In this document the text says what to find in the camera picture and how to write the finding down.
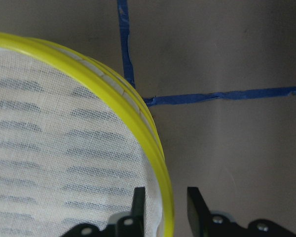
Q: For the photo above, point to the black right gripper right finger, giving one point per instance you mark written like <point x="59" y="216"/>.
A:
<point x="197" y="212"/>

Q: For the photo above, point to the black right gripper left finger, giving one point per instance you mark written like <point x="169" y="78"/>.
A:
<point x="138" y="212"/>

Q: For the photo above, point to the yellow top steamer layer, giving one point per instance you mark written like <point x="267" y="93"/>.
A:
<point x="76" y="139"/>

